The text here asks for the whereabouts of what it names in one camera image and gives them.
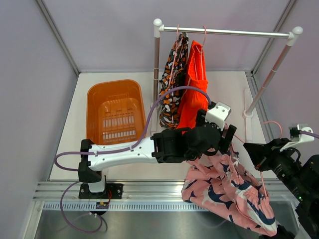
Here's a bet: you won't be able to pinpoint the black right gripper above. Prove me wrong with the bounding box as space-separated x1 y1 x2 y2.
244 136 314 202

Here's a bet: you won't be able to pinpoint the pink wire hanger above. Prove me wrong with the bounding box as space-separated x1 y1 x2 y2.
234 135 289 196

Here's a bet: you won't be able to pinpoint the pink navy patterned shorts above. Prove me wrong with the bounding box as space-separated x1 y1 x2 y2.
181 146 277 237

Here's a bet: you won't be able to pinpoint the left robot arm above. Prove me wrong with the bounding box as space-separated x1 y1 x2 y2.
78 108 237 200

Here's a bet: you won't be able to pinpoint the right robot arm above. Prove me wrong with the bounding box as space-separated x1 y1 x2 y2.
243 138 319 239

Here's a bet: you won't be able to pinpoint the black orange patterned shorts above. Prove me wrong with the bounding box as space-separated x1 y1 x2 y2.
159 32 189 129

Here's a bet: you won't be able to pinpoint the pink hanger under orange shorts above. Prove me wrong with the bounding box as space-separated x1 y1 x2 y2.
194 25 208 80

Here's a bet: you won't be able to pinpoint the pink hanger under patterned shorts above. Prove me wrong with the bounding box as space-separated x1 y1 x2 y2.
168 24 180 86

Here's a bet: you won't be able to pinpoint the silver clothes rack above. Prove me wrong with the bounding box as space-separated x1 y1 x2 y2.
153 18 303 142

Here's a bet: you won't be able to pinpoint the orange plastic basket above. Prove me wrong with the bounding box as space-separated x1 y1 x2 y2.
86 79 146 145

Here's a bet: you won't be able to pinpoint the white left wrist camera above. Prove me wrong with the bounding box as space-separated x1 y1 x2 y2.
205 102 231 131

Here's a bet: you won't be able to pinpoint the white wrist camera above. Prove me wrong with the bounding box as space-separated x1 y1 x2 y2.
205 102 231 131
280 123 315 152

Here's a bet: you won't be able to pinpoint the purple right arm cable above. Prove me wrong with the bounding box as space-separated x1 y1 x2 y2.
299 130 319 140

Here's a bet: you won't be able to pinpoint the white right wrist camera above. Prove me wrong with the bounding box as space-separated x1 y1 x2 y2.
280 123 315 152

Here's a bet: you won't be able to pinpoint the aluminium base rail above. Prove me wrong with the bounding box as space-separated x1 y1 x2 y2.
32 179 300 212

